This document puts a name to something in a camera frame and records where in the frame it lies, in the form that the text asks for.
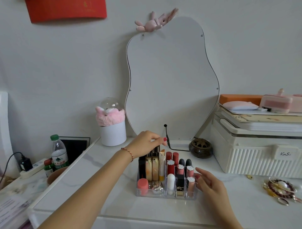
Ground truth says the person's left hand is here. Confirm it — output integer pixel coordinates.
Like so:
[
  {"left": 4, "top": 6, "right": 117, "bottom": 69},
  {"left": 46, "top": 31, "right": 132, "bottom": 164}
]
[{"left": 126, "top": 130, "right": 168, "bottom": 162}]

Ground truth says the person's right hand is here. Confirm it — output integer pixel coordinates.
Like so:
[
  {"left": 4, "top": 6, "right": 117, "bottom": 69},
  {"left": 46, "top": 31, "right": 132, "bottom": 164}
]
[{"left": 194, "top": 168, "right": 233, "bottom": 206}]

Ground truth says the person's right forearm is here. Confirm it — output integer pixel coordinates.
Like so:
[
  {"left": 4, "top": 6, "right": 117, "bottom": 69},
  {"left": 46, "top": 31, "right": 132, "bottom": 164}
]
[{"left": 212, "top": 195, "right": 244, "bottom": 229}]

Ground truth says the person's left forearm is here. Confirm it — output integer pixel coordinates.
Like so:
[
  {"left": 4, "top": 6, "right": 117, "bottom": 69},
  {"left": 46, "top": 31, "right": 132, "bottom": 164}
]
[{"left": 35, "top": 148, "right": 134, "bottom": 229}]

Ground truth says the black gold square lipstick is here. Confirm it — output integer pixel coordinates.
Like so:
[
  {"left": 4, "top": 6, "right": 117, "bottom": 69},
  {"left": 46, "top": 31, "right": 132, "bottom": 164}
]
[{"left": 177, "top": 175, "right": 185, "bottom": 197}]

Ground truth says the cream yellow cosmetic tube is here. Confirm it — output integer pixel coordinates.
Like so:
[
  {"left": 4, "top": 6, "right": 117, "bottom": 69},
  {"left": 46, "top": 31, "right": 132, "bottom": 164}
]
[{"left": 159, "top": 151, "right": 166, "bottom": 182}]

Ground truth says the dark bronze incense burner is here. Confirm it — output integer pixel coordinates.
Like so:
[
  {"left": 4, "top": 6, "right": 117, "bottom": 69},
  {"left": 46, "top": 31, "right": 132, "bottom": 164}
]
[{"left": 188, "top": 138, "right": 214, "bottom": 159}]

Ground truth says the white lip balm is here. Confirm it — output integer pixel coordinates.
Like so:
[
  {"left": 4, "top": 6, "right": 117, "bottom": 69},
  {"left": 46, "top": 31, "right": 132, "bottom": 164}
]
[{"left": 167, "top": 174, "right": 176, "bottom": 197}]

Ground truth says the black cosmetic box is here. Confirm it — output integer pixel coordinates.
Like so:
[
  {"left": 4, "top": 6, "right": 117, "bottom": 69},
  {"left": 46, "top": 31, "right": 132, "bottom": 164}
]
[{"left": 138, "top": 155, "right": 147, "bottom": 180}]

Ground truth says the clear acrylic makeup organizer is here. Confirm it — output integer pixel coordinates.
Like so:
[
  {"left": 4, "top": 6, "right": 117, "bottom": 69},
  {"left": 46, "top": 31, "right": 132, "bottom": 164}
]
[{"left": 135, "top": 151, "right": 198, "bottom": 201}]

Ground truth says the white round box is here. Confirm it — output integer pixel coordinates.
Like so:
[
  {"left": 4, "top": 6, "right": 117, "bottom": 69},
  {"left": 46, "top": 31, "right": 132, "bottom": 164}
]
[{"left": 99, "top": 120, "right": 127, "bottom": 147}]

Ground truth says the silver shiny trinket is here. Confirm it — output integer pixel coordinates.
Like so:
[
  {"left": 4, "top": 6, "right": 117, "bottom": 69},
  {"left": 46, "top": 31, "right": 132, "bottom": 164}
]
[{"left": 151, "top": 181, "right": 165, "bottom": 194}]

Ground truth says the pink round jar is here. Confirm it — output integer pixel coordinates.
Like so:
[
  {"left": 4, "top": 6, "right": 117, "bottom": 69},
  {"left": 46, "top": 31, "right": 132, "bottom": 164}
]
[{"left": 137, "top": 178, "right": 149, "bottom": 196}]

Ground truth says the white ribbed storage box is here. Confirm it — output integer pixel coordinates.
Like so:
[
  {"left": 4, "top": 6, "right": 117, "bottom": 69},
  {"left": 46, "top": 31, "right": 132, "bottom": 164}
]
[{"left": 210, "top": 111, "right": 302, "bottom": 179}]

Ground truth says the pink fluffy headband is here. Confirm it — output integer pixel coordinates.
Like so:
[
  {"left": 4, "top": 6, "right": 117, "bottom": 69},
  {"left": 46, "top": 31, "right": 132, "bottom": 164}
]
[{"left": 95, "top": 106, "right": 125, "bottom": 128}]

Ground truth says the clear glass dome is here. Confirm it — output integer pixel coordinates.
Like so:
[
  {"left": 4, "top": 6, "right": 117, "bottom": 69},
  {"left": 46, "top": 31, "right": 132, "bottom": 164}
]
[{"left": 100, "top": 96, "right": 123, "bottom": 112}]

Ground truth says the wavy frameless mirror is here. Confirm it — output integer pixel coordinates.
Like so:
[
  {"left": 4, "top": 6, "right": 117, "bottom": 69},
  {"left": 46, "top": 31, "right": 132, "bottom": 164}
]
[{"left": 124, "top": 16, "right": 220, "bottom": 142}]

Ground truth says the pink white soft pouch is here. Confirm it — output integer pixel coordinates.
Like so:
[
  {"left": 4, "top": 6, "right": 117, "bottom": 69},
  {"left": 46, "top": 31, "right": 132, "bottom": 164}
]
[{"left": 222, "top": 101, "right": 259, "bottom": 111}]

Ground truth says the beige flat board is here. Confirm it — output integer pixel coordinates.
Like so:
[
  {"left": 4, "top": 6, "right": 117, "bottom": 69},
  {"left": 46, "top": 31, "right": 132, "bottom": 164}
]
[{"left": 219, "top": 103, "right": 302, "bottom": 123}]

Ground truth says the orange box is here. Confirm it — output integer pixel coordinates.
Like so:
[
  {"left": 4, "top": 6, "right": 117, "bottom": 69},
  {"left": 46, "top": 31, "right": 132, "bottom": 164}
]
[{"left": 219, "top": 94, "right": 264, "bottom": 104}]

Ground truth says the water bottle with green cap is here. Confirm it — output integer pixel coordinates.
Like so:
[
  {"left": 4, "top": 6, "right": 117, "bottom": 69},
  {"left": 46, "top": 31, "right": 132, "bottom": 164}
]
[{"left": 50, "top": 134, "right": 69, "bottom": 172}]

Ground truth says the pink ribbed case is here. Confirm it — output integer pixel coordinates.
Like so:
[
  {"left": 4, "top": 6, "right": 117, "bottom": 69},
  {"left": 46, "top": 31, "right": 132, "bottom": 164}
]
[{"left": 259, "top": 95, "right": 293, "bottom": 114}]

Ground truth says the brown bowl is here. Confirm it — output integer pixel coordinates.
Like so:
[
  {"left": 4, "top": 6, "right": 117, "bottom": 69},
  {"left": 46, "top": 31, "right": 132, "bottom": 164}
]
[{"left": 46, "top": 166, "right": 69, "bottom": 187}]

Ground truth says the small green bottle red cap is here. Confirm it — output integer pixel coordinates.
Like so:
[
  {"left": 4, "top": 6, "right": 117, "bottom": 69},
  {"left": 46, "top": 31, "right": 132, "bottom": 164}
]
[{"left": 43, "top": 159, "right": 54, "bottom": 178}]

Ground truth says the pink plush bunny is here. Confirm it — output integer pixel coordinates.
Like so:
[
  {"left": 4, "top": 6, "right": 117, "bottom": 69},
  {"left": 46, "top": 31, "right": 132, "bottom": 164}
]
[{"left": 134, "top": 8, "right": 179, "bottom": 32}]

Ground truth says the pink box with figurine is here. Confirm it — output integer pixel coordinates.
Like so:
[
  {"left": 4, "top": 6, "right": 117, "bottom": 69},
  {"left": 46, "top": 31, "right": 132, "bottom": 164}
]
[{"left": 278, "top": 88, "right": 302, "bottom": 113}]

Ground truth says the white power strip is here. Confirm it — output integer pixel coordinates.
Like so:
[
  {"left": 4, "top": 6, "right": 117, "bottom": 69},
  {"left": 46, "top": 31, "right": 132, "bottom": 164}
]
[{"left": 20, "top": 158, "right": 49, "bottom": 179}]

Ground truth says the black power adapter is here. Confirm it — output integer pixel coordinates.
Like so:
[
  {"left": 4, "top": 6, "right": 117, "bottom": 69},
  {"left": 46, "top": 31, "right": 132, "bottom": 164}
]
[{"left": 19, "top": 157, "right": 33, "bottom": 172}]

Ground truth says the white chair back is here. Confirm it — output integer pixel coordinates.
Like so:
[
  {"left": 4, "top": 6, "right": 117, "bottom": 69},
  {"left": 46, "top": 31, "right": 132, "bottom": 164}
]
[{"left": 0, "top": 91, "right": 14, "bottom": 166}]

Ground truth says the printed paper leaflet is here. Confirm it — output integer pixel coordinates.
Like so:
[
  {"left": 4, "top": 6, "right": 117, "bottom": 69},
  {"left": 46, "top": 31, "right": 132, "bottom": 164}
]
[{"left": 0, "top": 186, "right": 38, "bottom": 229}]

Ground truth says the black mirror cable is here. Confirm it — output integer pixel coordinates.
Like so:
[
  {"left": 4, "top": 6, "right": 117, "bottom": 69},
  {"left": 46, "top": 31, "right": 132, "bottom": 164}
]
[{"left": 163, "top": 124, "right": 197, "bottom": 151}]

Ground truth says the red string bracelet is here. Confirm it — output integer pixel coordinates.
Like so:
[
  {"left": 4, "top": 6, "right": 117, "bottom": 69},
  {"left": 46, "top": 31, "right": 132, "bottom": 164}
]
[{"left": 120, "top": 147, "right": 134, "bottom": 163}]

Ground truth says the gold chain bracelet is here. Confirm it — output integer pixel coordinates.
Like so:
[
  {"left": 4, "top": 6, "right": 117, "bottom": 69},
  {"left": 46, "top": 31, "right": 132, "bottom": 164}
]
[{"left": 263, "top": 183, "right": 284, "bottom": 198}]

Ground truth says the dark red beaded bracelet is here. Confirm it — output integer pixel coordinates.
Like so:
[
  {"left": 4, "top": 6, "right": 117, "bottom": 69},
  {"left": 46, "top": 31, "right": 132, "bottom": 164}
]
[{"left": 268, "top": 179, "right": 297, "bottom": 199}]

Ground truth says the black picture frame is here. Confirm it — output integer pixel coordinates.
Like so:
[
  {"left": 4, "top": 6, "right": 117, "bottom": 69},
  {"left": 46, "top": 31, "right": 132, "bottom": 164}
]
[{"left": 59, "top": 136, "right": 91, "bottom": 161}]

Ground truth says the black adapter cable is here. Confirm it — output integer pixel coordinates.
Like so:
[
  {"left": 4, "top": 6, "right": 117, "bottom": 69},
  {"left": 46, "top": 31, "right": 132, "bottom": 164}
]
[{"left": 0, "top": 152, "right": 24, "bottom": 185}]

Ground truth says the red paper wall hanging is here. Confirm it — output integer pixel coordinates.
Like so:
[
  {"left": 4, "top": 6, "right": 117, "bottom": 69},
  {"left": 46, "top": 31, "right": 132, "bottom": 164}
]
[{"left": 25, "top": 0, "right": 107, "bottom": 24}]

